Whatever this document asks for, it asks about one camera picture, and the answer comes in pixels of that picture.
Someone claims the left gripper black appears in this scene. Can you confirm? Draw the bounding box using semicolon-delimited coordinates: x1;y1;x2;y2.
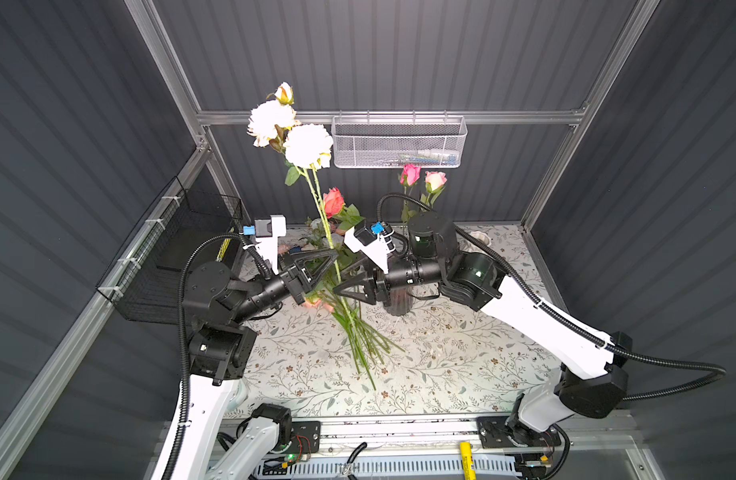
230;247;335;332

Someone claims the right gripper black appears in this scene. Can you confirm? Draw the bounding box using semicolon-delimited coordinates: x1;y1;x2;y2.
330;253;440;307

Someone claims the magenta rose stem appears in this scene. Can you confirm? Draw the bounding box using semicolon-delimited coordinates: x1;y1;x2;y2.
399;164;421;223

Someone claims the light pink rose stem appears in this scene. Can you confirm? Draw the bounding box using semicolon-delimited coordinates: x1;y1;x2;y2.
421;171;447;207

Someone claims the white peony flower stem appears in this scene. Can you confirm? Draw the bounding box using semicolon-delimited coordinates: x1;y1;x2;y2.
246;81;378;391

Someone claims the bundle of artificial flowers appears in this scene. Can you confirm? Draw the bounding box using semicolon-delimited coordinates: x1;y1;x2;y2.
282;219;397;376

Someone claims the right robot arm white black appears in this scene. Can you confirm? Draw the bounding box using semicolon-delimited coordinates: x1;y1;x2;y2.
334;212;628;446

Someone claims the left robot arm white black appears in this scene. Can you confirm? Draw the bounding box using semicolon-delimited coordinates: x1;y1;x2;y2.
151;249;338;479

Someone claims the pink glass vase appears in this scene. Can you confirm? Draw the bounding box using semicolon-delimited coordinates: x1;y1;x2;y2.
384;288;415;317

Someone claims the white ribbed ceramic vase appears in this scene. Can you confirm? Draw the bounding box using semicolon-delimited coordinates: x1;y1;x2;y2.
469;231;492;246

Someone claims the coral red rose stem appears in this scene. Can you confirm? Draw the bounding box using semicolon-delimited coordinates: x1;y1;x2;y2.
323;188;365;232

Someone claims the yellow marker in black basket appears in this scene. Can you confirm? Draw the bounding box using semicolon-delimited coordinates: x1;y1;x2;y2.
216;238;233;262

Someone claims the floral patterned table mat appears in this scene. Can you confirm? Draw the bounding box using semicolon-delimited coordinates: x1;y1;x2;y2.
223;224;568;420

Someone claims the bottle in white basket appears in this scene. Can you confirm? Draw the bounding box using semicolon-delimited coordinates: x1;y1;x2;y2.
411;149;460;165

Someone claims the yellow tool at front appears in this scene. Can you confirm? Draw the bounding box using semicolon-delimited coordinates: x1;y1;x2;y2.
459;442;477;480

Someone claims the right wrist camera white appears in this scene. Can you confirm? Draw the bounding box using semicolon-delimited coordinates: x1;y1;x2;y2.
344;220;395;274

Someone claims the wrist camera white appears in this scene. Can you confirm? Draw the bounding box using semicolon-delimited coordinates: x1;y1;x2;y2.
242;215;287;274
344;220;395;274

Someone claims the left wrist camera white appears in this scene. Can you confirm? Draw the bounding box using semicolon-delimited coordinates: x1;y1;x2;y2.
242;215;287;274

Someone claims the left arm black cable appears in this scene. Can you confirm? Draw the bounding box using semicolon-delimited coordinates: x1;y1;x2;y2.
160;232;273;480

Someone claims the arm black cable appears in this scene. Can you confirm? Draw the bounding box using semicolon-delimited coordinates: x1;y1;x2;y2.
376;193;727;403
160;232;273;480

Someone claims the white wire mesh basket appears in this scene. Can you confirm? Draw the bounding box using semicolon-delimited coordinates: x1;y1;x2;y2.
331;114;468;169

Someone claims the black wire basket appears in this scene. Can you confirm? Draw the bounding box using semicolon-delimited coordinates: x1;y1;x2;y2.
97;179;244;324

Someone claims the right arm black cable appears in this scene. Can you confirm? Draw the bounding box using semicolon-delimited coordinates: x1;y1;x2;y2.
376;193;727;403

